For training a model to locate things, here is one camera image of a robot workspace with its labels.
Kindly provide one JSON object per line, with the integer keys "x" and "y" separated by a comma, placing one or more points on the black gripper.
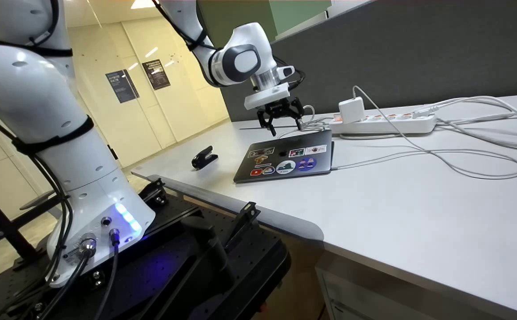
{"x": 286, "y": 107}

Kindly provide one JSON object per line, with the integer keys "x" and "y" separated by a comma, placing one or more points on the grey laptop with stickers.
{"x": 290, "y": 156}

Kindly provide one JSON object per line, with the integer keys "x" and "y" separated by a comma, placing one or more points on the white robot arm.
{"x": 101, "y": 213}

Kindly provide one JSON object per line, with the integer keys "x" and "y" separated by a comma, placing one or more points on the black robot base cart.
{"x": 192, "y": 265}

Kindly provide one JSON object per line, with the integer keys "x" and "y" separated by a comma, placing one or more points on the white power adapter brick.
{"x": 352, "y": 110}

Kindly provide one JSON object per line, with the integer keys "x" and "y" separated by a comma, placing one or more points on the black stapler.
{"x": 202, "y": 158}

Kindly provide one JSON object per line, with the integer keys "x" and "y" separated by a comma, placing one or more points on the white power strip orange switches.
{"x": 405, "y": 123}

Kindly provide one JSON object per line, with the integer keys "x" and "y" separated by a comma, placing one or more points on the grey desk partition panel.
{"x": 405, "y": 51}

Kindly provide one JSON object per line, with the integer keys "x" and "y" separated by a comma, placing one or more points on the black wall poster right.
{"x": 156, "y": 73}

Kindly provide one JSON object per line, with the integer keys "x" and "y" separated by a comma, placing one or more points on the black wall poster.
{"x": 156, "y": 73}
{"x": 121, "y": 85}

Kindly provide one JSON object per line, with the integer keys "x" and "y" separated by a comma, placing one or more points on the black wall poster left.
{"x": 121, "y": 85}

